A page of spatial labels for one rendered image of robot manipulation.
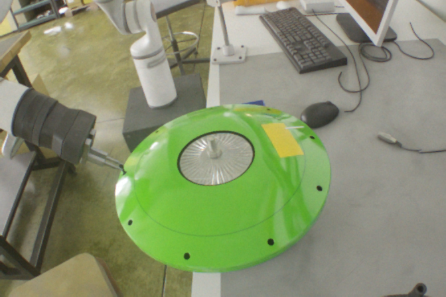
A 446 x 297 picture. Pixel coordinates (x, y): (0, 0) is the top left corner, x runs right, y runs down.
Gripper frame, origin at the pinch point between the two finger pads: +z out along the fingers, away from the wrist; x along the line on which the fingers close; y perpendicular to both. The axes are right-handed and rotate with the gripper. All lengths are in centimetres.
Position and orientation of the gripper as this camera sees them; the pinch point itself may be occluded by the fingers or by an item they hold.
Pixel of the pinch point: (122, 167)
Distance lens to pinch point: 53.2
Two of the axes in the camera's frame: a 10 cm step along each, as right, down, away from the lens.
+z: 9.1, 3.7, 1.9
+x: 1.0, -6.5, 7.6
